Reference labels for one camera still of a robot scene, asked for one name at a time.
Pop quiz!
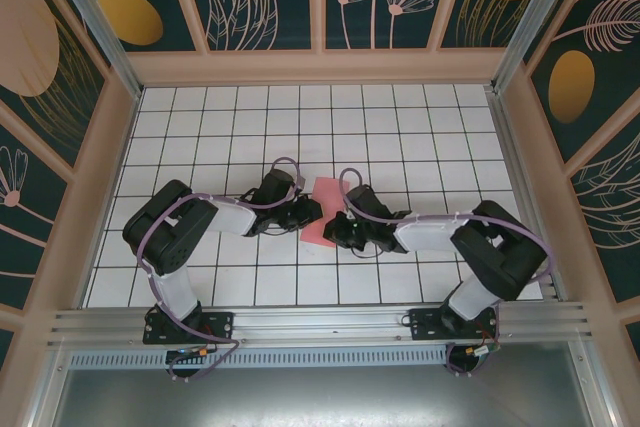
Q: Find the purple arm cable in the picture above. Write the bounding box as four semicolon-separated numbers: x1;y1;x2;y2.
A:
338;167;556;379
134;155;307;384

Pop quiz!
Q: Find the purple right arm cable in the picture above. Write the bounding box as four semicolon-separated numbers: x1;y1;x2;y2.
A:
338;167;556;379

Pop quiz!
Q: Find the aluminium corner post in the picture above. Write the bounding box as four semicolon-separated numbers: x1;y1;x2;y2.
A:
42;0;144;101
492;0;584;93

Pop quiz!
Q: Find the long aluminium base rail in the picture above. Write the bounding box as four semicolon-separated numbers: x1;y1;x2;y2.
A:
47;300;596;351

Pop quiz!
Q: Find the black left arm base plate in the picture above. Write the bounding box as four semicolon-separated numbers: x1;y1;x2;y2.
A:
143;309;236;346

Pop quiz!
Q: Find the small circuit board with connector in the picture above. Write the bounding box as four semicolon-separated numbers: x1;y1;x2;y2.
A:
467;341;502;361
166;345;211;363

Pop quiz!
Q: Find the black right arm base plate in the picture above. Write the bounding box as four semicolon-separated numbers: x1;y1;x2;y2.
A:
408;306;501;341

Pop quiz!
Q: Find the aluminium side rail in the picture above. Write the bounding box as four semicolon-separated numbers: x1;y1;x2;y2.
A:
487;89;596;306

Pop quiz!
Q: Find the grey metal sheet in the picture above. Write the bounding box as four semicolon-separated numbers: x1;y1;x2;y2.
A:
49;341;601;427

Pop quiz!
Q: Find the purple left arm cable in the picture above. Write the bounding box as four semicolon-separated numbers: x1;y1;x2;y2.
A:
134;155;307;384

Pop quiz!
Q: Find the grey slotted cable duct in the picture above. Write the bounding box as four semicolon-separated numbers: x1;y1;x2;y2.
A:
67;341;451;371

